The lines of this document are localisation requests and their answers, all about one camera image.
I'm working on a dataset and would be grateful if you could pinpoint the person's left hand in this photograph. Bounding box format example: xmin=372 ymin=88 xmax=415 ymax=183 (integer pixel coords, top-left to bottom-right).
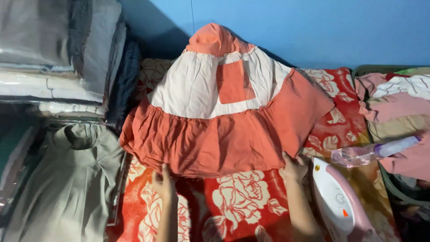
xmin=151 ymin=163 xmax=178 ymax=203

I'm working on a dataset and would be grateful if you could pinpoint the person's right hand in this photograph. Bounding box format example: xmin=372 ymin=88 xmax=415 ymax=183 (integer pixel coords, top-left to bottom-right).
xmin=278 ymin=151 xmax=309 ymax=184

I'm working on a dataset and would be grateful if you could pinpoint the orange and white dress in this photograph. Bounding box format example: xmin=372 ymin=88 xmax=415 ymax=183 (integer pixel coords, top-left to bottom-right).
xmin=120 ymin=22 xmax=335 ymax=179

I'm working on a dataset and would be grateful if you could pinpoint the red floral blanket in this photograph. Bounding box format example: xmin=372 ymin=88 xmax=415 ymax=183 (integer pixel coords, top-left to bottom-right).
xmin=106 ymin=58 xmax=402 ymax=242

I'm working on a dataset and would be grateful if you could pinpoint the grey folded garment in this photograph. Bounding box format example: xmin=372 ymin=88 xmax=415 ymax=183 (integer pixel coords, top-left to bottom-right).
xmin=3 ymin=123 xmax=126 ymax=242

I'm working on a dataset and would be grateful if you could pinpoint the stack of plastic-wrapped fabrics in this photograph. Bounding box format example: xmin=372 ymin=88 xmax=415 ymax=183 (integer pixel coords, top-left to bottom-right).
xmin=0 ymin=0 xmax=127 ymax=119

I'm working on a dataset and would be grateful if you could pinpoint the white and pink clothes iron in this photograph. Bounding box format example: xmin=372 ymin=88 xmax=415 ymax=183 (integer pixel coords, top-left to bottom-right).
xmin=311 ymin=157 xmax=382 ymax=242

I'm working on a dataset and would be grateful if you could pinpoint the clear plastic spray bottle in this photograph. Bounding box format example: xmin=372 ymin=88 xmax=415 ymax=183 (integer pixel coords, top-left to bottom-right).
xmin=331 ymin=136 xmax=422 ymax=169

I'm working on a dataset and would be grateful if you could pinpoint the basket of crumpled clothes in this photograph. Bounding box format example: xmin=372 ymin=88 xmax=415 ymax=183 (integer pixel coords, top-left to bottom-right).
xmin=351 ymin=65 xmax=430 ymax=206

